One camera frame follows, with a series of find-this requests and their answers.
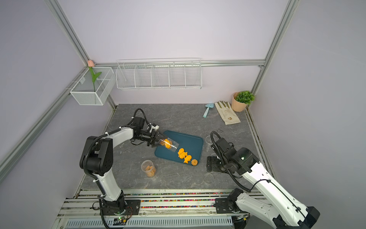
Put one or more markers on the pink artificial tulip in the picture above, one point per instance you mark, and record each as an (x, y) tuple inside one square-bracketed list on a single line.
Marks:
[(94, 75)]

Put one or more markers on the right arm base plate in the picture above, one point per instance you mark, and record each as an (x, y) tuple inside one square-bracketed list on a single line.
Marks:
[(226, 206)]

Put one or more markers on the beige gardening glove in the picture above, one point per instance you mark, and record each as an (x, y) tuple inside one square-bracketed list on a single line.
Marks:
[(227, 113)]

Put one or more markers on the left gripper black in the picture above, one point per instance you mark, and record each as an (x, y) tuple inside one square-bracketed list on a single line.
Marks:
[(153, 139)]

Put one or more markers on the white mesh wall basket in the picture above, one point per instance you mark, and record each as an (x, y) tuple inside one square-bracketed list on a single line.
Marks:
[(83, 91)]

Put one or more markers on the round brown cookie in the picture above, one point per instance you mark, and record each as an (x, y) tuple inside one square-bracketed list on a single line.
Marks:
[(194, 162)]

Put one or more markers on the white vented cable duct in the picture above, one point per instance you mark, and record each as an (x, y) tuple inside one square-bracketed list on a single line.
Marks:
[(153, 222)]

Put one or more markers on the light blue garden trowel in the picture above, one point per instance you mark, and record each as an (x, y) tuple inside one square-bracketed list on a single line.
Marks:
[(208, 107)]

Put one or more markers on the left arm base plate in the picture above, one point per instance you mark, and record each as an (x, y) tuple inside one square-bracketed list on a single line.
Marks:
[(127, 207)]

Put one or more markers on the potted green plant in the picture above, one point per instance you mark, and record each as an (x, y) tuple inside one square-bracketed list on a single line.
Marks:
[(241, 100)]

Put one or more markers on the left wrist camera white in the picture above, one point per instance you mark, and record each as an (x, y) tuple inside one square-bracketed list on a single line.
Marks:
[(154, 127)]

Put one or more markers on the clear jar with cookies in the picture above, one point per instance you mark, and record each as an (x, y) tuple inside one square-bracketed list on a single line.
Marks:
[(208, 140)]

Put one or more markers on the orange cookie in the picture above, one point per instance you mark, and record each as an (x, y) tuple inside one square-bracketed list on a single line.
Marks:
[(183, 155), (187, 159), (180, 151)]

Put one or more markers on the teal plastic tray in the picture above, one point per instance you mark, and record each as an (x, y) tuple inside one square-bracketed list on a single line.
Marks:
[(193, 145)]

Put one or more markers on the white wire wall shelf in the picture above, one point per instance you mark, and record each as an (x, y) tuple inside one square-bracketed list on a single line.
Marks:
[(164, 73)]

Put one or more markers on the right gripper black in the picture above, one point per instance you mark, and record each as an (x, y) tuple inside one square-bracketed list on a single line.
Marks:
[(210, 164)]

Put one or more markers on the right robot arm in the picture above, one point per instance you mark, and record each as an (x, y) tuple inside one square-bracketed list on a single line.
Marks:
[(258, 193)]

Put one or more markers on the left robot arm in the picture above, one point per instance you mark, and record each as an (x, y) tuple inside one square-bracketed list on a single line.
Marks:
[(97, 157)]

